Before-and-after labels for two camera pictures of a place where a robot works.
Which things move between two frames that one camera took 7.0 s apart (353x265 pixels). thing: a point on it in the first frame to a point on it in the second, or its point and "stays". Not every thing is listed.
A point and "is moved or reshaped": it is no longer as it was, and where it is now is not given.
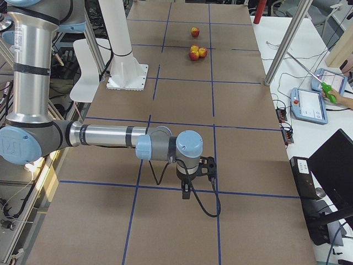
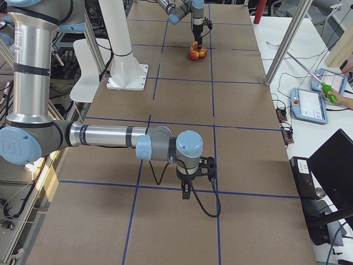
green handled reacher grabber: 326,88 stays
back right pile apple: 202,52 stays
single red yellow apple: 195,31 is moved or reshaped
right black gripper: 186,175 stays
